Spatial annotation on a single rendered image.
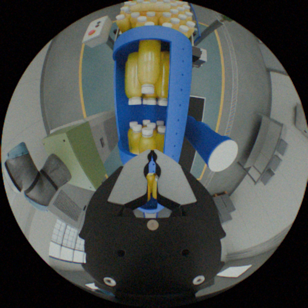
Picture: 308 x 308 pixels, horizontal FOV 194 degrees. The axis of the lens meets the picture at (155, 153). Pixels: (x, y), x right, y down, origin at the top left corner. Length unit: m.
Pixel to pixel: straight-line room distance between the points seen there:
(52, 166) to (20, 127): 2.43
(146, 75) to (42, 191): 0.50
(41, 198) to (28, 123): 2.54
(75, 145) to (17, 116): 2.61
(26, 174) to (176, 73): 0.51
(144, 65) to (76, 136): 0.30
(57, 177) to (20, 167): 0.17
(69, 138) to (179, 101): 0.33
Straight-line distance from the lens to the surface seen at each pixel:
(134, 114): 0.48
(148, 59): 0.30
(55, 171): 0.43
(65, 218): 1.92
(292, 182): 3.42
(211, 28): 0.87
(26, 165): 0.39
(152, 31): 0.30
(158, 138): 0.35
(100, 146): 0.53
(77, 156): 0.34
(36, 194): 0.42
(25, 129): 2.83
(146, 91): 0.29
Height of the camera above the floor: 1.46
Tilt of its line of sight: 57 degrees down
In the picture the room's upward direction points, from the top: 177 degrees clockwise
